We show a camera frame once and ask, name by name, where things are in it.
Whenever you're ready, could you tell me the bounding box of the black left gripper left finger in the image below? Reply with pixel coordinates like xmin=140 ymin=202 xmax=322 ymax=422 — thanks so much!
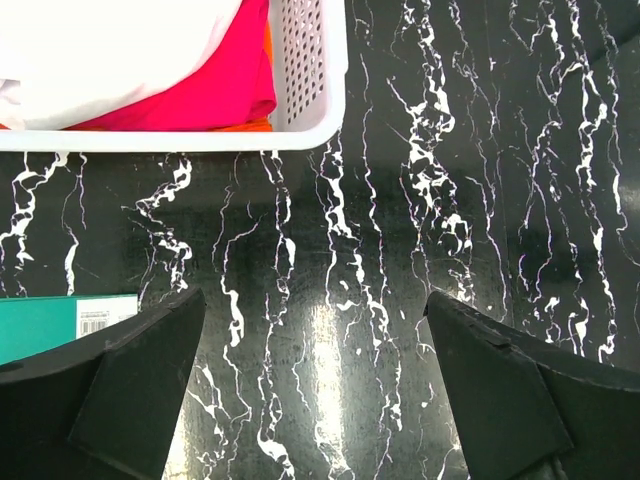
xmin=1 ymin=287 xmax=206 ymax=479

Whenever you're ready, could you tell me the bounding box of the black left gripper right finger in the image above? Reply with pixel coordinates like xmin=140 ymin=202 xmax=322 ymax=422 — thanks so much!
xmin=425 ymin=291 xmax=639 ymax=479

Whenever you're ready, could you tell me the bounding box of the white t shirt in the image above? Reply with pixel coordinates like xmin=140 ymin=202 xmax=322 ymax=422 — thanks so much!
xmin=1 ymin=1 xmax=240 ymax=130

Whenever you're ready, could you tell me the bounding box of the teal book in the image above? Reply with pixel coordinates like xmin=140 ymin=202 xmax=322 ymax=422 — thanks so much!
xmin=0 ymin=294 xmax=139 ymax=364

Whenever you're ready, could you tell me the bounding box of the orange folded t shirt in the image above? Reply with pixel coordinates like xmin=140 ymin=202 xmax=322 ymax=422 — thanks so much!
xmin=216 ymin=25 xmax=273 ymax=132

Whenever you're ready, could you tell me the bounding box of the magenta folded t shirt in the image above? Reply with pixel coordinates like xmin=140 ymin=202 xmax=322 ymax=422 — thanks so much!
xmin=72 ymin=0 xmax=277 ymax=132

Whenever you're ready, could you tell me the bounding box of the white plastic laundry basket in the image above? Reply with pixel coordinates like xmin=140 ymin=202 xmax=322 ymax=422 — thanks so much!
xmin=1 ymin=1 xmax=349 ymax=153

